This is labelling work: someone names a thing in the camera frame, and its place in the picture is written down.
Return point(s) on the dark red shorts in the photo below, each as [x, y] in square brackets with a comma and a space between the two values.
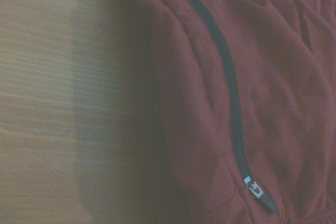
[275, 90]

